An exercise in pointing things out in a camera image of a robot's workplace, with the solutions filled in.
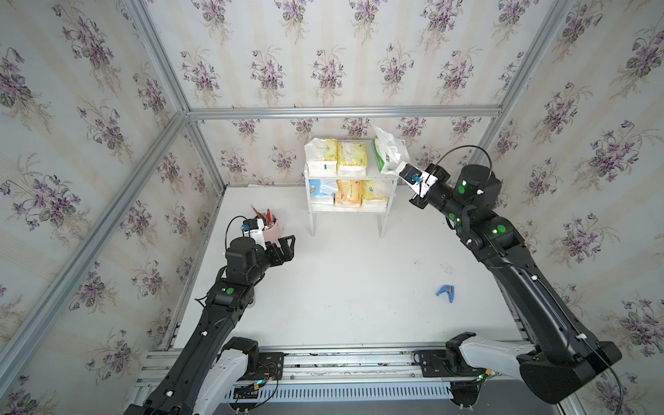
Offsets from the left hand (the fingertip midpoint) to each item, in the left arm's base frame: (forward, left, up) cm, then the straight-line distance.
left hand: (286, 242), depth 76 cm
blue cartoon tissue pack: (+21, -11, 0) cm, 24 cm away
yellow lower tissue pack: (+19, -27, -1) cm, 33 cm away
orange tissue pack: (+22, -20, -2) cm, 30 cm away
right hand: (+7, -33, +25) cm, 42 cm away
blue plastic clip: (-7, -54, -19) cm, 58 cm away
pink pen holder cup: (+13, +8, -10) cm, 18 cm away
